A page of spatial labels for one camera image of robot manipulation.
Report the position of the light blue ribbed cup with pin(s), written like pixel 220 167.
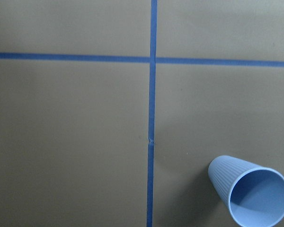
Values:
pixel 253 194

